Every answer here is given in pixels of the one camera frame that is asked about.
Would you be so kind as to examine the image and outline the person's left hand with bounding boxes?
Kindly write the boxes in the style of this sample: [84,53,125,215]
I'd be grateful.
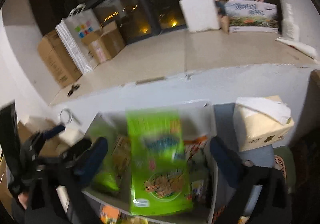
[18,192,29,209]

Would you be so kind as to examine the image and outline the printed landscape carton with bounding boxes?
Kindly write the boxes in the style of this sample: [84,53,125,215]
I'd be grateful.
[225,0,279,33]

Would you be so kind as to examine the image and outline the white polka dot paper bag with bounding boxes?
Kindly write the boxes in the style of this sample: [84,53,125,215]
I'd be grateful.
[55,3,100,75]

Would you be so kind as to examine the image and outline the green snack bag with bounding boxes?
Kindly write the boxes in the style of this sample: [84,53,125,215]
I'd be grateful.
[126,110,193,216]

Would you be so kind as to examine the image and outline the clear tape roll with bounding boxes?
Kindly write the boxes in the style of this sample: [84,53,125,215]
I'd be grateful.
[60,108,73,125]

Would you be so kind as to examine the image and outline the large brown cardboard box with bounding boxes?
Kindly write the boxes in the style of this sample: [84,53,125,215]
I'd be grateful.
[37,30,82,88]

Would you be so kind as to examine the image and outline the white rolled paper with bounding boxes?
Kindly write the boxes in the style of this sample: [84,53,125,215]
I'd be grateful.
[275,37,319,61]

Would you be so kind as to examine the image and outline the small open cardboard box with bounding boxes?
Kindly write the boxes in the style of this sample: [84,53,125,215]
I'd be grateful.
[81,21,126,64]

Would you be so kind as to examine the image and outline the beige tissue pack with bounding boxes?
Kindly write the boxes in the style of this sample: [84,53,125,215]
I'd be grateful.
[233,95,295,152]

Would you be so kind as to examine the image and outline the orange white snack bag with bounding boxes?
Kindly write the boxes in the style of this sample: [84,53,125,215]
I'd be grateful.
[184,135,208,164]

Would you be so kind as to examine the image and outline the white foam box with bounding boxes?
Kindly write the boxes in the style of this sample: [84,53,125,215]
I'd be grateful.
[179,0,220,33]

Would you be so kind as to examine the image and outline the white storage box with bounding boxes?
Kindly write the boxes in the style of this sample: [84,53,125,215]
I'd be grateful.
[85,101,218,223]

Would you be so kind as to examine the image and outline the small brown paper bag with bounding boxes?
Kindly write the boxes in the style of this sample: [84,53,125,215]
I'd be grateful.
[220,16,229,34]

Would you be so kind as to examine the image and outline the black scissors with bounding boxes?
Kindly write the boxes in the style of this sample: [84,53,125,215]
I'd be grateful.
[67,84,80,97]

